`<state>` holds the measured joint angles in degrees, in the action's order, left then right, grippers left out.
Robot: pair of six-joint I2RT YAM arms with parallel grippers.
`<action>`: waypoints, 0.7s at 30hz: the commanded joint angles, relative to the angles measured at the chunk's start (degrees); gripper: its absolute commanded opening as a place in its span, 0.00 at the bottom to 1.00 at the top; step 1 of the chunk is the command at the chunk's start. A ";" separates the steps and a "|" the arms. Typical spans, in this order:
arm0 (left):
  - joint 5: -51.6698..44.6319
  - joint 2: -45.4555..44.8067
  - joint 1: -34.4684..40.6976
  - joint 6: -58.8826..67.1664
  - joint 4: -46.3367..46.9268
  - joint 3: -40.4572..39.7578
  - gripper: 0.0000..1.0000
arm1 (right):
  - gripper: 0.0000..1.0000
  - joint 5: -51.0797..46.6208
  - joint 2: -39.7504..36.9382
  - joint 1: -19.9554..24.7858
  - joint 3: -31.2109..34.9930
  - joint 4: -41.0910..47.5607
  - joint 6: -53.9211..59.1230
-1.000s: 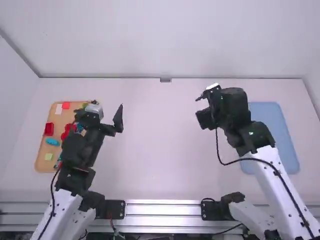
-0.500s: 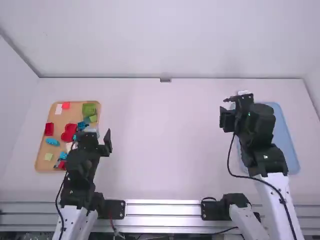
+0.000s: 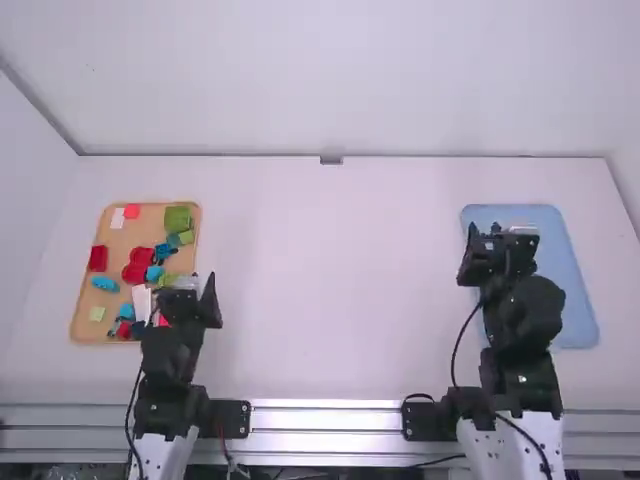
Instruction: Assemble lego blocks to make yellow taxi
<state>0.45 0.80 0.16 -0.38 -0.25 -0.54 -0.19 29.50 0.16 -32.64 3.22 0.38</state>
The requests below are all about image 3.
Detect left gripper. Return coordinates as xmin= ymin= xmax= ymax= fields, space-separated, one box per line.
xmin=155 ymin=272 xmax=224 ymax=330

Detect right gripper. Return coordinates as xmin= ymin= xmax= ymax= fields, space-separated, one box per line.
xmin=456 ymin=222 xmax=540 ymax=287

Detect blue mat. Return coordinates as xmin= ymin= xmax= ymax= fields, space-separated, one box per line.
xmin=458 ymin=202 xmax=600 ymax=350

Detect pile of toy bricks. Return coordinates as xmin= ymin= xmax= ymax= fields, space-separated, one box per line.
xmin=106 ymin=319 xmax=147 ymax=342

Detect tan tray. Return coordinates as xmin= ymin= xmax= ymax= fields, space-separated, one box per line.
xmin=68 ymin=200 xmax=204 ymax=345

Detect silver rails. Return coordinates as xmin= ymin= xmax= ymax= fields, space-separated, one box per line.
xmin=0 ymin=397 xmax=640 ymax=469

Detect black cable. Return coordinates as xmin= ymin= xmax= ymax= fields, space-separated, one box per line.
xmin=126 ymin=367 xmax=145 ymax=464
xmin=449 ymin=294 xmax=489 ymax=394

